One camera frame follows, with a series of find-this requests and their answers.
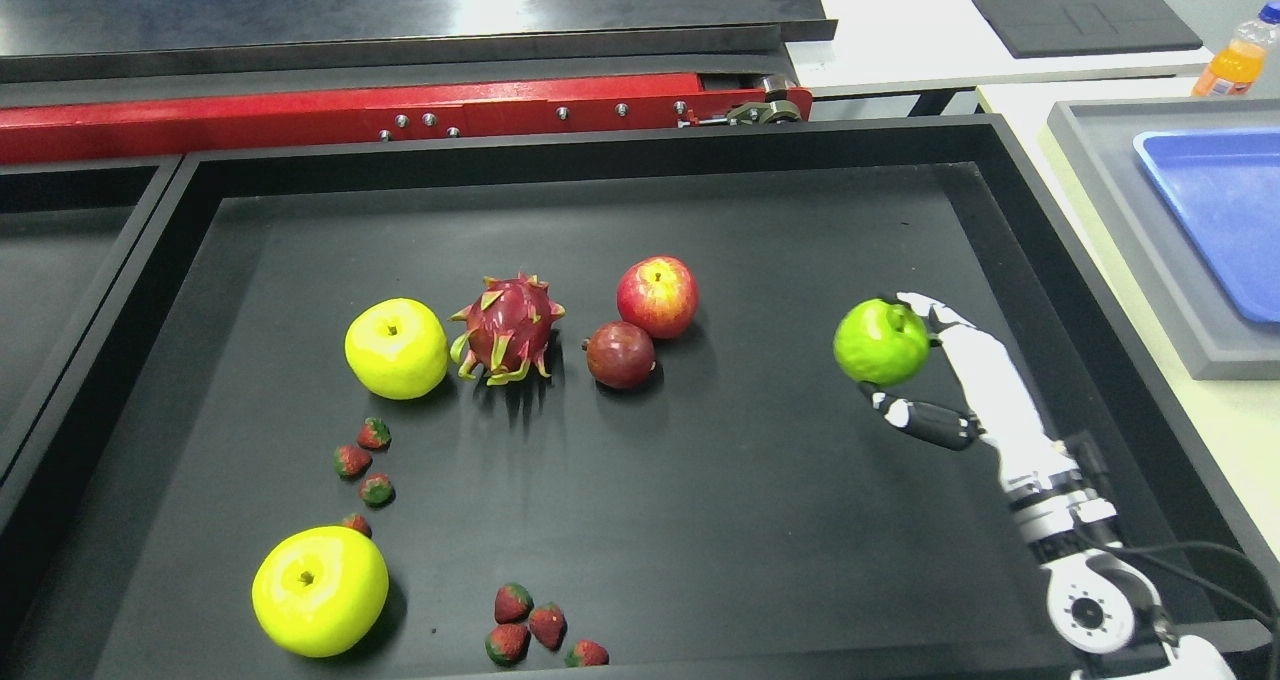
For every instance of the red conveyor rail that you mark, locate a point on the red conveyor rail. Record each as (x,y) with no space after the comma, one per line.
(163,126)

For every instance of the grey tray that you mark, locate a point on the grey tray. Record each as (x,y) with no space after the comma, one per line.
(1212,339)

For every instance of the white robot forearm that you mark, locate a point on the white robot forearm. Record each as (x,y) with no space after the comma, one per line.
(1103,606)

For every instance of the red apple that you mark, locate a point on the red apple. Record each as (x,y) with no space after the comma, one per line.
(660,295)

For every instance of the black foam pad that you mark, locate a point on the black foam pad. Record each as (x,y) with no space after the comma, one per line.
(1032,29)

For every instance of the green apple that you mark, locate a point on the green apple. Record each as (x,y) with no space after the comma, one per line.
(881,343)

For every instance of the strawberry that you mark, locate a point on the strawberry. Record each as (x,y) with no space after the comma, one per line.
(374,435)
(351,461)
(376,490)
(357,522)
(587,653)
(512,604)
(506,644)
(548,625)

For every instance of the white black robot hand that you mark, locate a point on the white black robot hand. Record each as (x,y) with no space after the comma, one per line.
(998,410)

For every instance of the yellow apple lower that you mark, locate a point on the yellow apple lower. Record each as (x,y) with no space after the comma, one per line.
(318,593)

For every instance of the orange juice bottle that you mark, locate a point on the orange juice bottle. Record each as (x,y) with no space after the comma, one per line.
(1239,65)

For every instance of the yellow apple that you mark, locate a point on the yellow apple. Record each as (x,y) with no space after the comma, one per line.
(397,349)
(318,593)

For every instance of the black shelf tray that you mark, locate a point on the black shelf tray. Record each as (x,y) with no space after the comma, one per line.
(743,513)

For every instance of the red dragon fruit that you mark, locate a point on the red dragon fruit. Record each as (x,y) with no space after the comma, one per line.
(506,331)

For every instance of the blue plastic tray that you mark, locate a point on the blue plastic tray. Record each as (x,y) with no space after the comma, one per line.
(1222,186)

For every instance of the yellow apple upper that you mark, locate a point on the yellow apple upper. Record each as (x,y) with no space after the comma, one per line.
(397,349)

